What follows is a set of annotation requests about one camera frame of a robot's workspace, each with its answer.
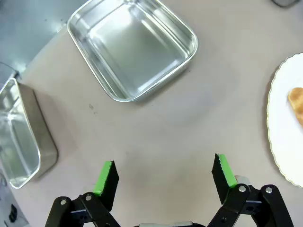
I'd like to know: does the white scalloped plate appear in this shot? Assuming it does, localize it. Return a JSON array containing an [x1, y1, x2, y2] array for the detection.
[[267, 52, 303, 189]]

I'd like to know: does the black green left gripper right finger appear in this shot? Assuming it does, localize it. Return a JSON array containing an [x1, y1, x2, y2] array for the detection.
[[207, 153, 294, 227]]

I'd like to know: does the golden croissant bread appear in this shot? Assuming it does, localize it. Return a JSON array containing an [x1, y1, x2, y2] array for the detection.
[[287, 87, 303, 130]]

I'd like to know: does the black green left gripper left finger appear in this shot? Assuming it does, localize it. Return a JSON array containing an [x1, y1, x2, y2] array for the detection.
[[45, 160, 120, 227]]

